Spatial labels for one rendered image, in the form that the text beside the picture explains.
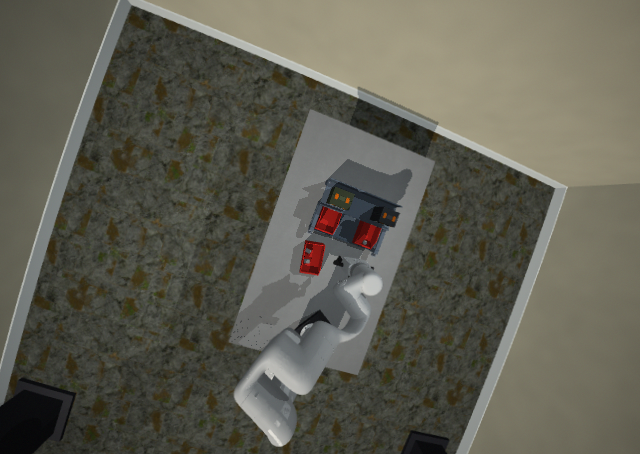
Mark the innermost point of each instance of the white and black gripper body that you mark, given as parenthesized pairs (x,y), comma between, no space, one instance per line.
(349,262)

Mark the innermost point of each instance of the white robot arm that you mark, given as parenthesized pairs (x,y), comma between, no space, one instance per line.
(296,366)

